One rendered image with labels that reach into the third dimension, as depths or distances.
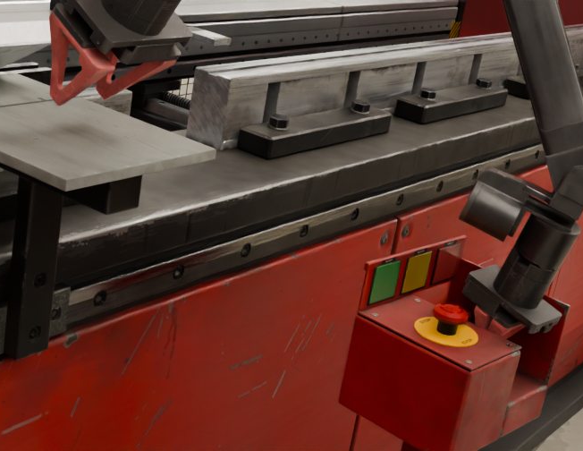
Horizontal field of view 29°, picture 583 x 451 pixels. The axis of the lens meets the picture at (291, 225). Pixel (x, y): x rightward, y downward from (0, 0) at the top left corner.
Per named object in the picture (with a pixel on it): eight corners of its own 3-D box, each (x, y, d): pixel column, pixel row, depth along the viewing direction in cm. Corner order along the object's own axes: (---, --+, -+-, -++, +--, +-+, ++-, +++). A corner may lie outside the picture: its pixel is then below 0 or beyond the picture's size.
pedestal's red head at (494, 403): (447, 468, 121) (484, 318, 115) (335, 404, 130) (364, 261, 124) (540, 417, 136) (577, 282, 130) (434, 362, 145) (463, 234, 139)
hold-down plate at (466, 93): (422, 124, 174) (426, 106, 173) (392, 115, 177) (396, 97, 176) (505, 106, 198) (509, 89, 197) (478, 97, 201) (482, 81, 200)
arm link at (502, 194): (603, 175, 119) (601, 168, 127) (505, 126, 121) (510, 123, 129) (549, 273, 122) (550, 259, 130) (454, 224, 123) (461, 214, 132)
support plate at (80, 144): (65, 191, 85) (66, 180, 85) (-142, 99, 99) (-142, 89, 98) (215, 159, 100) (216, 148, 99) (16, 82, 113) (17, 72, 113)
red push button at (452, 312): (449, 348, 122) (456, 319, 121) (419, 333, 125) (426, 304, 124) (469, 340, 125) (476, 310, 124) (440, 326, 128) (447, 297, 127)
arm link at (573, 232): (582, 233, 121) (587, 215, 126) (525, 203, 122) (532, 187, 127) (553, 284, 124) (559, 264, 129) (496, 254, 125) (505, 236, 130)
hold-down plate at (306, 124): (268, 160, 142) (272, 138, 141) (235, 148, 145) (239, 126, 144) (389, 132, 166) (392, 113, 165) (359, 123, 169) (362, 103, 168)
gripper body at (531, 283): (490, 276, 135) (517, 225, 132) (556, 327, 130) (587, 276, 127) (460, 285, 130) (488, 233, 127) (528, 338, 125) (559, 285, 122)
